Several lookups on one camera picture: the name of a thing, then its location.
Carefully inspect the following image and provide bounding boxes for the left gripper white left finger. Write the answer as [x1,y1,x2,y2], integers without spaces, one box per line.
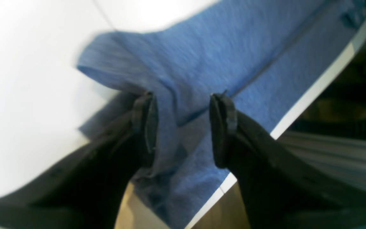
[0,93,158,229]

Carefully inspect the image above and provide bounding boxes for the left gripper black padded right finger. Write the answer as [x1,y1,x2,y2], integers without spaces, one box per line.
[209,93,366,229]

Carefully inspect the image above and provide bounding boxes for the blue grey T-shirt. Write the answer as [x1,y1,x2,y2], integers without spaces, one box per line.
[77,0,366,229]

